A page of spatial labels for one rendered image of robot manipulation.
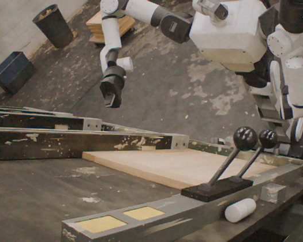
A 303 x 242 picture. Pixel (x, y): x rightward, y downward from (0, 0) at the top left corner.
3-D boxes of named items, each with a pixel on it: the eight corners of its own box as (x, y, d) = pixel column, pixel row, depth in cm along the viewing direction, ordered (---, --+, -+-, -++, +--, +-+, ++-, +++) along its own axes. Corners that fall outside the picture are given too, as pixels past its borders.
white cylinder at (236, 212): (239, 225, 47) (255, 215, 54) (242, 207, 47) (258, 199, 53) (223, 220, 49) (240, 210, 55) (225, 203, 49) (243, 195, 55)
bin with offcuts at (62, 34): (82, 33, 520) (62, 2, 477) (61, 52, 503) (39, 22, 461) (68, 32, 555) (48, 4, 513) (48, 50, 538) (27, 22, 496)
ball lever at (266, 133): (242, 189, 60) (284, 137, 55) (235, 192, 57) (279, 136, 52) (229, 177, 61) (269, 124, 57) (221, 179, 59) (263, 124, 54)
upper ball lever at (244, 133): (215, 200, 50) (265, 136, 45) (204, 203, 47) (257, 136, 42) (200, 184, 52) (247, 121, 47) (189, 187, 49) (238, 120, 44)
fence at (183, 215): (300, 177, 102) (303, 165, 102) (89, 275, 28) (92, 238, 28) (287, 174, 105) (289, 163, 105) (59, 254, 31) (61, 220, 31)
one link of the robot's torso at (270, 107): (265, 98, 174) (242, 50, 140) (295, 101, 163) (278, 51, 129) (260, 121, 170) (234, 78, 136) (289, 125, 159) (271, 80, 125)
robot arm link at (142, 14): (107, -16, 118) (156, 2, 114) (119, -9, 131) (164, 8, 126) (96, 10, 121) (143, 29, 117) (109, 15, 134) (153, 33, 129)
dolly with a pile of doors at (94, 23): (140, 27, 434) (127, 4, 407) (116, 50, 416) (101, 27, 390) (114, 26, 476) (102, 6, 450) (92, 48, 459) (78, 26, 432)
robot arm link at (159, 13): (165, 4, 125) (194, 16, 122) (159, 23, 130) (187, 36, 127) (154, 6, 115) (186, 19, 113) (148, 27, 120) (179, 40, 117)
